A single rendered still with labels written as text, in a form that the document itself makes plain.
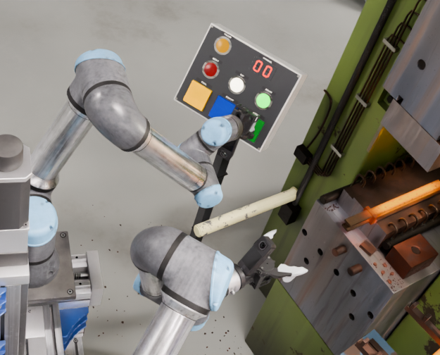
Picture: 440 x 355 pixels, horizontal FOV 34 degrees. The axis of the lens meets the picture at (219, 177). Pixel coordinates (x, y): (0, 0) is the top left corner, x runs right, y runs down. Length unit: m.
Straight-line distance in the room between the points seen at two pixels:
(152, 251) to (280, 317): 1.21
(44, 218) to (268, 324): 1.19
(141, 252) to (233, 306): 1.53
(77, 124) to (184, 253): 0.46
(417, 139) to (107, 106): 0.84
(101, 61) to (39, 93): 2.02
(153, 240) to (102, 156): 1.92
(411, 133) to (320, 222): 0.48
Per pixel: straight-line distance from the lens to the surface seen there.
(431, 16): 1.88
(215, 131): 1.93
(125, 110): 1.65
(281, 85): 2.25
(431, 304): 2.39
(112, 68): 1.71
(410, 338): 2.52
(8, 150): 1.31
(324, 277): 2.39
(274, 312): 2.72
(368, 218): 2.18
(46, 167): 1.90
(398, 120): 2.02
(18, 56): 3.93
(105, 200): 3.28
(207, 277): 1.53
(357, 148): 2.38
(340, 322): 2.42
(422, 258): 2.21
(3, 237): 1.46
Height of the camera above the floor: 2.54
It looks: 47 degrees down
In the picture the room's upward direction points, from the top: 19 degrees clockwise
